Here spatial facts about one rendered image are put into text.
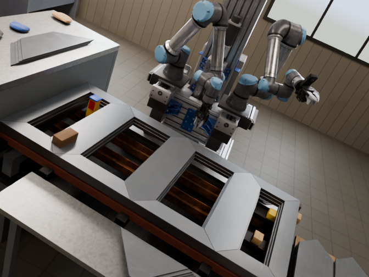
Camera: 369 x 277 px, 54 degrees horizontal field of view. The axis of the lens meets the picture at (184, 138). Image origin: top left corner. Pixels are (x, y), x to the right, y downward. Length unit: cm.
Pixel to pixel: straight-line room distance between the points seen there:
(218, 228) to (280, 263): 32
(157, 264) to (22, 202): 65
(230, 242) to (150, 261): 39
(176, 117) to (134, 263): 133
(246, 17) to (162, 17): 332
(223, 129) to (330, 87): 342
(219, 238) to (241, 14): 149
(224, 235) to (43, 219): 82
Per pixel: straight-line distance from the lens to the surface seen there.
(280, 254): 189
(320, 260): 206
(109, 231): 173
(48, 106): 219
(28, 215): 172
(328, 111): 583
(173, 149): 214
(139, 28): 595
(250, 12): 256
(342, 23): 548
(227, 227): 182
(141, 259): 162
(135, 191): 177
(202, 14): 219
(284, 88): 228
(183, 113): 264
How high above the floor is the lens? 204
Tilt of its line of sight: 31 degrees down
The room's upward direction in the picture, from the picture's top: 24 degrees clockwise
